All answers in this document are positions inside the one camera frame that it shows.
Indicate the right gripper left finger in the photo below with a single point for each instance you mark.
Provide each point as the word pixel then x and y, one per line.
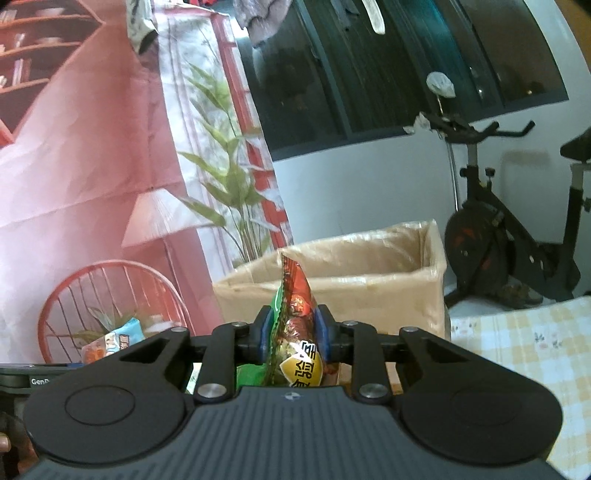
pixel 168 357

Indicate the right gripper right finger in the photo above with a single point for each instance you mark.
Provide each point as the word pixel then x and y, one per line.
pixel 415 353

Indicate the red green snack packet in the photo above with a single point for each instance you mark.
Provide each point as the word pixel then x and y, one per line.
pixel 293 359

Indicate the brown cardboard box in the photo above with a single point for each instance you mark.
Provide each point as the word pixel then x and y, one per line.
pixel 389 278

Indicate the blue snack packet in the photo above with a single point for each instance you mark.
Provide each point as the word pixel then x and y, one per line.
pixel 119 339

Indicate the black exercise bike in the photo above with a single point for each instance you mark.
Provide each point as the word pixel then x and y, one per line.
pixel 492 254

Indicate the checkered floral bed sheet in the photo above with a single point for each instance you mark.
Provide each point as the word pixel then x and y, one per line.
pixel 551 345

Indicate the red printed backdrop curtain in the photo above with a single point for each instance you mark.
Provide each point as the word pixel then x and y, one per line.
pixel 134 171

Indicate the dark glass window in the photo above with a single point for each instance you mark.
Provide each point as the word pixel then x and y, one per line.
pixel 326 78

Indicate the grey hanging cloth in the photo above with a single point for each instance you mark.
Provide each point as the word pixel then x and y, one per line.
pixel 261 18

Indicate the white hanging sock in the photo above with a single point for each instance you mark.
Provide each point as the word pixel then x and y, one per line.
pixel 375 15

